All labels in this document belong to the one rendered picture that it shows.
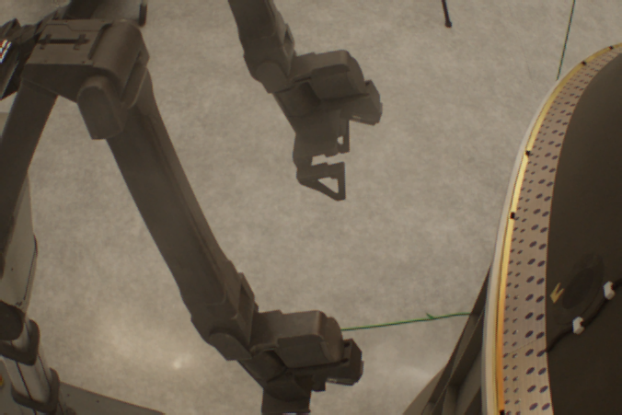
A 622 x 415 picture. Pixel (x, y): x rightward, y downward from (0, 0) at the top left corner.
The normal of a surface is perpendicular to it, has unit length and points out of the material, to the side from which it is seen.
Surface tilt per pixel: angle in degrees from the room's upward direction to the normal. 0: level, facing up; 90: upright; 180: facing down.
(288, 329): 26
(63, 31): 1
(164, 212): 89
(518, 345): 43
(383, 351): 0
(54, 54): 1
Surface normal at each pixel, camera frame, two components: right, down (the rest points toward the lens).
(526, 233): -0.58, -0.66
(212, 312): -0.04, 0.72
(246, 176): 0.11, -0.67
